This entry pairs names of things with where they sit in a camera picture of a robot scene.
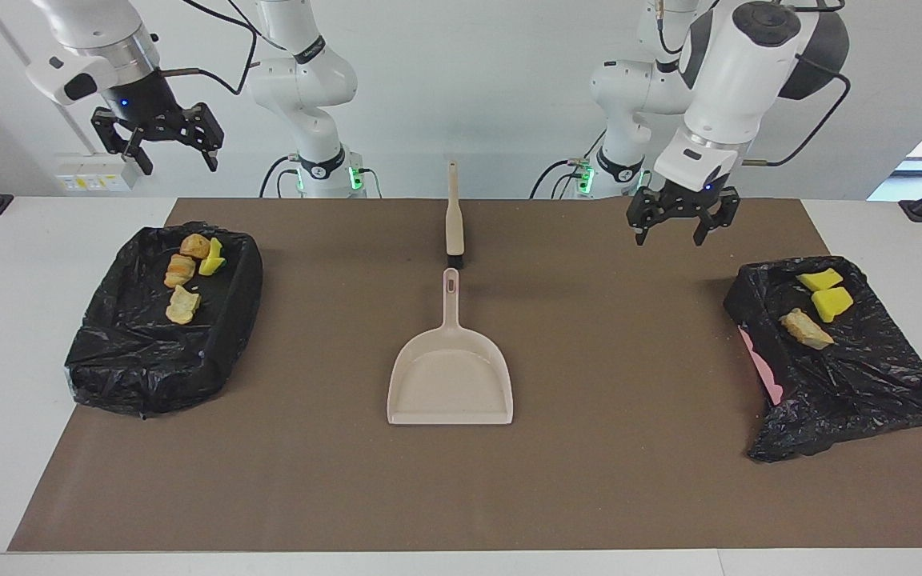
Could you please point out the beige hand brush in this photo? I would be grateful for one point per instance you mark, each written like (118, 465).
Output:
(454, 224)

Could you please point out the beige plastic dustpan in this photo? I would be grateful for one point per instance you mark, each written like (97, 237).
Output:
(449, 384)

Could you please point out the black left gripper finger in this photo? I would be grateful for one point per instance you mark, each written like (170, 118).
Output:
(641, 220)
(713, 220)

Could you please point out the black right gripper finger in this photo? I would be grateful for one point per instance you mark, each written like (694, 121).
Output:
(206, 132)
(126, 140)

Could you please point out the striped toy croissant piece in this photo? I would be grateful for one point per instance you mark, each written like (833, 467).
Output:
(179, 270)
(805, 329)

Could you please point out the pink plastic bin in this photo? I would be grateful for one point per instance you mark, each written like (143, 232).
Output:
(765, 372)

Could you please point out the pale cream bread piece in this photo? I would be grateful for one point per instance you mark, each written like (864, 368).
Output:
(183, 306)

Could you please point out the crumpled black trash bag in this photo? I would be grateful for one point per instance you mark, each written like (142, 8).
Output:
(853, 384)

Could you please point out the white wall socket box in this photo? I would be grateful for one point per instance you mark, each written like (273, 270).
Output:
(93, 180)

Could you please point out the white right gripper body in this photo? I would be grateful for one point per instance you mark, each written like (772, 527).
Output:
(141, 100)

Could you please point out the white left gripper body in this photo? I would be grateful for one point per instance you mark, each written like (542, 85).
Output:
(689, 180)

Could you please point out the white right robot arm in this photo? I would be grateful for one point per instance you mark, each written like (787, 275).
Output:
(309, 88)

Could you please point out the brown bread roll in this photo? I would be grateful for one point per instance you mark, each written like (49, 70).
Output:
(195, 246)

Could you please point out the brown table mat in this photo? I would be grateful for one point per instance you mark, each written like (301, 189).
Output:
(461, 480)

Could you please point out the black bag-lined trash bin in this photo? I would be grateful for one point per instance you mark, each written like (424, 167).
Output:
(141, 352)

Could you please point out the yellow sponge piece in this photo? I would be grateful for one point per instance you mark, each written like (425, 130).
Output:
(211, 260)
(832, 305)
(819, 279)

